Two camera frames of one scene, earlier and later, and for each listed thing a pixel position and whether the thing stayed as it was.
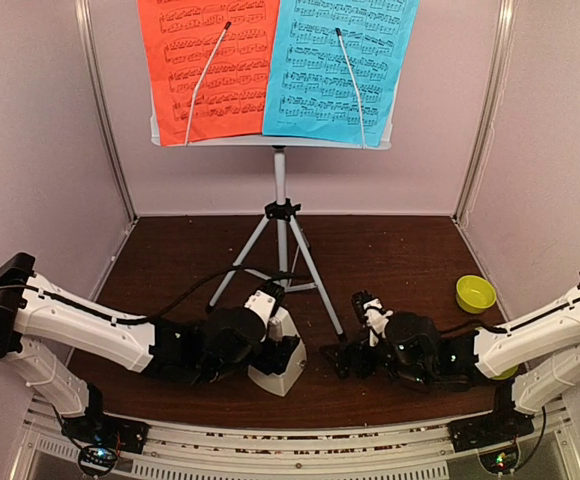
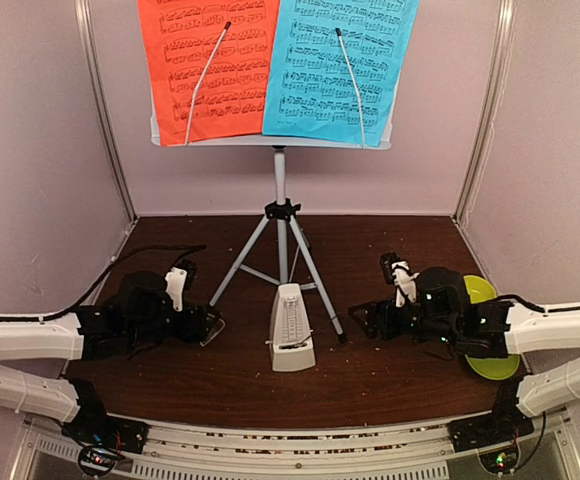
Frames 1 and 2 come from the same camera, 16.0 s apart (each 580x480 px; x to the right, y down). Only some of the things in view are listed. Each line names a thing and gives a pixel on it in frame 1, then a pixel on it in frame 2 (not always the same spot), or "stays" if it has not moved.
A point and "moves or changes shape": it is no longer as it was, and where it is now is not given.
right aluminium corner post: x=494 y=85 stays
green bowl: x=474 y=294 stays
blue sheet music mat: x=314 y=95 stays
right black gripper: x=345 y=352 to x=376 y=310
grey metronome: x=279 y=327 moves or changes shape
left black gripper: x=277 y=355 to x=193 y=328
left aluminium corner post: x=96 y=81 stays
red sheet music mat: x=180 y=37 stays
